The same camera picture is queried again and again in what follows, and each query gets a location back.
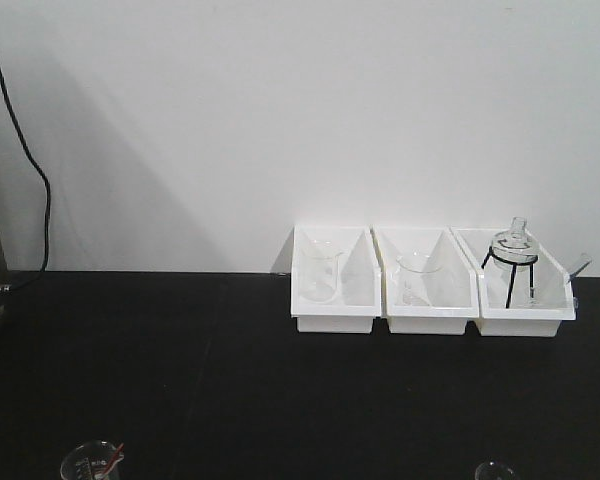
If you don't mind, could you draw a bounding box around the black wire tripod stand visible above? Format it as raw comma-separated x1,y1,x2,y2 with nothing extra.
481,246,539,309

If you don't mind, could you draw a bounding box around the red plastic spoon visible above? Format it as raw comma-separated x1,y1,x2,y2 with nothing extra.
97,443,124,479

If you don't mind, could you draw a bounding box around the clear glass funnel in bin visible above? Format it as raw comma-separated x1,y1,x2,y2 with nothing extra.
397,251,442,306

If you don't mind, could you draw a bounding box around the glass beaker front right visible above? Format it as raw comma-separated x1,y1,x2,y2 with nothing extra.
474,460,519,480

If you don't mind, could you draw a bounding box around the round glass flask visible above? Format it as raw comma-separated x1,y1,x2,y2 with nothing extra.
490,217,539,269

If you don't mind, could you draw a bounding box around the white plastic bin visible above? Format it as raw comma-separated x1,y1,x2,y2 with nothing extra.
451,227,576,337
290,225,382,334
372,226,479,335

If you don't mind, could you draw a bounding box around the left white plastic bin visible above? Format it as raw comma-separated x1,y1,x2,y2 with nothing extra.
290,225,382,334

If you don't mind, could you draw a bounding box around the clear glass beaker in bin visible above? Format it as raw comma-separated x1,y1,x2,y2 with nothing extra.
300,239,342,303

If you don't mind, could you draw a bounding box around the graduated glass beaker front left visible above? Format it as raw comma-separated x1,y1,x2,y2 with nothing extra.
59,440,124,480

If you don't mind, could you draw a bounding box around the black hanging cable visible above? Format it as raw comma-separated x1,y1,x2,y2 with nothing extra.
0,18,52,294

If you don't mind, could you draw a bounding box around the middle white plastic bin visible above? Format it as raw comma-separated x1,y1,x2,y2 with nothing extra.
372,226,479,335

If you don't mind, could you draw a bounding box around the right white plastic bin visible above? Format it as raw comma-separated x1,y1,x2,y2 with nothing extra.
451,227,576,337

